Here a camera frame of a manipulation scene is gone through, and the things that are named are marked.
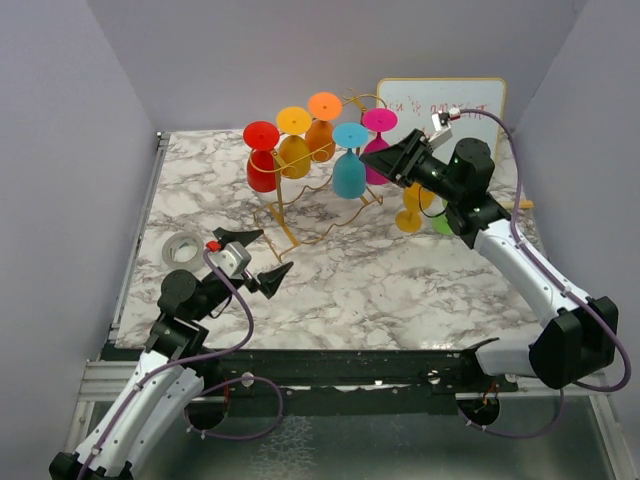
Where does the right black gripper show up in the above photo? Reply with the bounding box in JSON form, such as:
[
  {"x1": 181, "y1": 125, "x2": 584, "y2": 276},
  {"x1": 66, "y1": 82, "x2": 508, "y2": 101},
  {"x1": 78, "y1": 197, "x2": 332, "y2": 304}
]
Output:
[{"x1": 361, "y1": 128, "x2": 463, "y2": 203}]

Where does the magenta wine glass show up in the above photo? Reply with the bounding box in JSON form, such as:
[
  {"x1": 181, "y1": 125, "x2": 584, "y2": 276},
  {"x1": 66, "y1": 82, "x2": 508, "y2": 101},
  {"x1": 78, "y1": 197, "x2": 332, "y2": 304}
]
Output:
[{"x1": 362, "y1": 108, "x2": 398, "y2": 185}]

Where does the yellow wine glass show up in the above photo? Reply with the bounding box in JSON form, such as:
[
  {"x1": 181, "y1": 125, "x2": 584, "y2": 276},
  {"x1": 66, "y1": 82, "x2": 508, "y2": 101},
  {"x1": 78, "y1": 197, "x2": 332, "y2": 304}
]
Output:
[{"x1": 395, "y1": 183, "x2": 435, "y2": 233}]

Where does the teal wine glass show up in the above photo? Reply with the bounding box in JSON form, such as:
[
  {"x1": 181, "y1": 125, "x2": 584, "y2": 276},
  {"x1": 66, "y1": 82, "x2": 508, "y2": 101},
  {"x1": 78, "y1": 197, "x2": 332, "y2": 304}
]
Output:
[{"x1": 332, "y1": 122, "x2": 368, "y2": 199}]

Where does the green wine glass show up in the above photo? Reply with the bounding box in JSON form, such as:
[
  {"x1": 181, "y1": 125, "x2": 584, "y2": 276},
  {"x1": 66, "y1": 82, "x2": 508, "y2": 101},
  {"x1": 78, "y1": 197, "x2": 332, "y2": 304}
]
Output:
[{"x1": 429, "y1": 200, "x2": 453, "y2": 236}]

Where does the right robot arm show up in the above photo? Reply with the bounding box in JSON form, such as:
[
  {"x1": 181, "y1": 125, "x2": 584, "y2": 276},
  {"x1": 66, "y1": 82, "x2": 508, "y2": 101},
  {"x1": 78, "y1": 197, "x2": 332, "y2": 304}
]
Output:
[{"x1": 361, "y1": 130, "x2": 618, "y2": 391}]

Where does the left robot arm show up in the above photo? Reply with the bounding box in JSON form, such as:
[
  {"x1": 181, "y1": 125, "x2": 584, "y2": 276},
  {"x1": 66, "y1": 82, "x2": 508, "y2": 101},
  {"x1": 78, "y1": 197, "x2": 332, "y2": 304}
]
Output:
[{"x1": 49, "y1": 228, "x2": 292, "y2": 479}]

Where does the orange wine glass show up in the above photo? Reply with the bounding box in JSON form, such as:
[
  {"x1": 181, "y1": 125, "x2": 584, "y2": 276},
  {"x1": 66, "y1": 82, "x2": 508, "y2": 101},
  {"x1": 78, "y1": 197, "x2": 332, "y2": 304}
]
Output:
[{"x1": 305, "y1": 92, "x2": 342, "y2": 163}]

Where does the amber wine glass rear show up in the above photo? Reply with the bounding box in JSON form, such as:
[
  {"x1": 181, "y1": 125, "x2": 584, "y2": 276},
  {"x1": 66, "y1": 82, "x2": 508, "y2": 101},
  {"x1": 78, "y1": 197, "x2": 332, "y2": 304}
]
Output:
[{"x1": 276, "y1": 106, "x2": 312, "y2": 179}]

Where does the red wine glass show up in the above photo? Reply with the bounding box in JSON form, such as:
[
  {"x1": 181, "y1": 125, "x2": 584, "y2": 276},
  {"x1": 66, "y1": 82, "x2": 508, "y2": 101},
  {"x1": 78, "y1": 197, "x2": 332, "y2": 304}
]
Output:
[{"x1": 243, "y1": 121, "x2": 280, "y2": 193}]

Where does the clear tape roll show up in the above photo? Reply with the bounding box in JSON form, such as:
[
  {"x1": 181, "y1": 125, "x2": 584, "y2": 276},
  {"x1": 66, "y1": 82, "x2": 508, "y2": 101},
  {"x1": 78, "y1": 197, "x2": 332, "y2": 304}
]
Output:
[{"x1": 161, "y1": 231, "x2": 204, "y2": 273}]

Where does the small whiteboard with writing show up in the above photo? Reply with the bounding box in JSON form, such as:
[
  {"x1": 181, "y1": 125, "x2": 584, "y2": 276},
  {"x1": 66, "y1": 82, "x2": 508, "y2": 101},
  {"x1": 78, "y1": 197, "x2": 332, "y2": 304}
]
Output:
[{"x1": 377, "y1": 77, "x2": 506, "y2": 162}]

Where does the whiteboard marker pen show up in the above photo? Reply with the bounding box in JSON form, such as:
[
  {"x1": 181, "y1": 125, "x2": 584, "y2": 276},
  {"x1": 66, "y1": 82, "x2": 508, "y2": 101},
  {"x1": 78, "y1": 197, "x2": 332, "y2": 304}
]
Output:
[{"x1": 500, "y1": 200, "x2": 534, "y2": 210}]

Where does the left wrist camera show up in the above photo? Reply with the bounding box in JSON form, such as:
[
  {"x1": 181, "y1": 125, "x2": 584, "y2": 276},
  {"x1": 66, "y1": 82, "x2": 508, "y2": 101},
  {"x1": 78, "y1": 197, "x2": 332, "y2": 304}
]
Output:
[{"x1": 204, "y1": 241, "x2": 252, "y2": 279}]

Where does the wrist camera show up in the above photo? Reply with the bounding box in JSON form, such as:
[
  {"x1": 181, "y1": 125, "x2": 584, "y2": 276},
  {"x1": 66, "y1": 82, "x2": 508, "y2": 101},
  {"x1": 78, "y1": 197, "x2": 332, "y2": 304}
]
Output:
[
  {"x1": 204, "y1": 241, "x2": 252, "y2": 279},
  {"x1": 429, "y1": 107, "x2": 461, "y2": 150}
]

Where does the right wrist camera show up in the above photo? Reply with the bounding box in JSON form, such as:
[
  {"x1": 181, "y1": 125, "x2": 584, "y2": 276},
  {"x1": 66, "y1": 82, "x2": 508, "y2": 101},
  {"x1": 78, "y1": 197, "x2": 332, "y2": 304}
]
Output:
[{"x1": 429, "y1": 107, "x2": 461, "y2": 150}]

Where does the gold wire glass rack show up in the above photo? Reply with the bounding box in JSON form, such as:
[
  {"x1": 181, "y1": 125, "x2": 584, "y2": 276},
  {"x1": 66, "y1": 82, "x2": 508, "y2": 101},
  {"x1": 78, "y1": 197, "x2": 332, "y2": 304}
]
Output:
[{"x1": 249, "y1": 89, "x2": 387, "y2": 259}]

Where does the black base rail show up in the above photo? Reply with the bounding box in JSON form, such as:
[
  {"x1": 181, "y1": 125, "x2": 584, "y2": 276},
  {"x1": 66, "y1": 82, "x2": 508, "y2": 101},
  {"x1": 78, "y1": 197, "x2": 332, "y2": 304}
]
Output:
[{"x1": 188, "y1": 349, "x2": 517, "y2": 421}]

